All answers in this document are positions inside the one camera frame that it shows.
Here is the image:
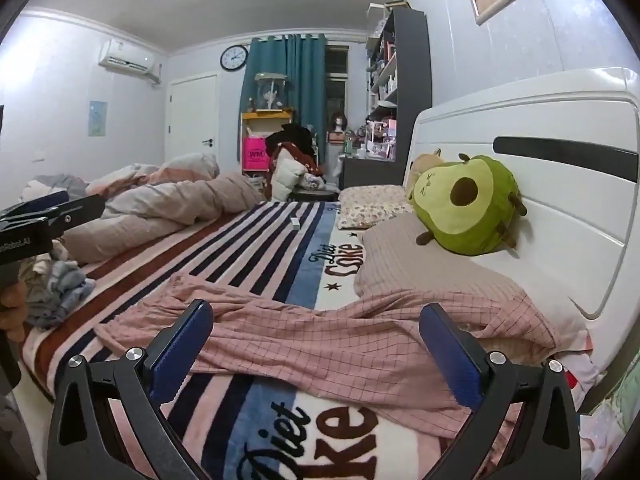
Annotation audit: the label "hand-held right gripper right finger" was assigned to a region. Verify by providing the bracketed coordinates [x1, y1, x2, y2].
[419, 303, 583, 480]

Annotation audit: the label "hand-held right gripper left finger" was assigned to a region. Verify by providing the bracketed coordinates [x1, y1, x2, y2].
[46, 299, 216, 480]

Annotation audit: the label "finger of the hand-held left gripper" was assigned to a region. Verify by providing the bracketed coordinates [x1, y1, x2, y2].
[30, 194, 107, 239]
[0, 190, 71, 222]

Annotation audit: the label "pink checked pants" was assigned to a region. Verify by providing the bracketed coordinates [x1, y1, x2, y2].
[94, 272, 556, 436]

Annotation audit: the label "person's left hand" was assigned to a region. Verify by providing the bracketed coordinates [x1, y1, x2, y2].
[0, 279, 28, 335]

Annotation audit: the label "blue-grey clothes pile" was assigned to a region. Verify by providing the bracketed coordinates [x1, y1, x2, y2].
[25, 240, 98, 331]

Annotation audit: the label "crumpled beige duvet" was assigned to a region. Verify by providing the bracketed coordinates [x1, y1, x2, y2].
[20, 152, 266, 266]

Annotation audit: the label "beige pillow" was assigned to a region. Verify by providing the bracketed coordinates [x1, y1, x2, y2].
[352, 212, 588, 356]

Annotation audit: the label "white printed cloth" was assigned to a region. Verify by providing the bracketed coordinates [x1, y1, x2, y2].
[562, 350, 606, 401]

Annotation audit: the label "green avocado plush pillow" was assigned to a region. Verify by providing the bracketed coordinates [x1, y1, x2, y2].
[409, 154, 528, 257]

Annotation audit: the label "striped printed blanket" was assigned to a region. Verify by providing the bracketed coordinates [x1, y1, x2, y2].
[20, 200, 521, 480]

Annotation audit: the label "white door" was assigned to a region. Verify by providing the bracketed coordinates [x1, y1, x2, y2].
[165, 74, 221, 163]

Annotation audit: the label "white air conditioner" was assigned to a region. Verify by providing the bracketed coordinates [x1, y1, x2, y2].
[97, 40, 162, 86]

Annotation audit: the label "floral pillow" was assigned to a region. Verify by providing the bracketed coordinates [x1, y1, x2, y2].
[336, 185, 416, 231]

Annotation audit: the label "green floral cloth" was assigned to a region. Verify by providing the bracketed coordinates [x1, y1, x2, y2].
[580, 365, 638, 456]

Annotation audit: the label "pink shopping bag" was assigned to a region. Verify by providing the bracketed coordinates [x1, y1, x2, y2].
[242, 135, 271, 173]

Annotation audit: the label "brown plush toy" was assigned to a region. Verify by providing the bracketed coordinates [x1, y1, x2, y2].
[407, 149, 446, 196]

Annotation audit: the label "dark grey desk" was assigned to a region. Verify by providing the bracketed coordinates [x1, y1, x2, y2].
[339, 155, 408, 193]

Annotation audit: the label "white puffer jacket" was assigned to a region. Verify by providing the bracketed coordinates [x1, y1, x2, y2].
[270, 152, 308, 201]

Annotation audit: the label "round black stool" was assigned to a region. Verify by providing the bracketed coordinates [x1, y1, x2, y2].
[292, 189, 341, 203]

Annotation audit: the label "glass display dome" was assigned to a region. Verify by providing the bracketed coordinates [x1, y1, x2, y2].
[254, 72, 288, 111]

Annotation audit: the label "dark clothes pile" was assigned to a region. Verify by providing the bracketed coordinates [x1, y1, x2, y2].
[265, 124, 321, 181]

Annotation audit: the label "teal curtain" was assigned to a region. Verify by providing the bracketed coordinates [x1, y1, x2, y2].
[239, 34, 328, 161]

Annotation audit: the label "white bed headboard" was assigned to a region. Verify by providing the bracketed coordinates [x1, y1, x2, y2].
[402, 66, 640, 416]

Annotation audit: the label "dark grey bookshelf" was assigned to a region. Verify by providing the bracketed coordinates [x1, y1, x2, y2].
[365, 2, 433, 163]

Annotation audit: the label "window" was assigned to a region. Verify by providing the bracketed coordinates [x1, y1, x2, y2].
[324, 46, 348, 133]

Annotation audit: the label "light blue wall poster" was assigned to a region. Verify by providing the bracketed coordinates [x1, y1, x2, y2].
[89, 100, 108, 137]

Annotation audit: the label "round wall clock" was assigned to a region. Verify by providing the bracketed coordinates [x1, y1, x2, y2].
[220, 45, 249, 72]

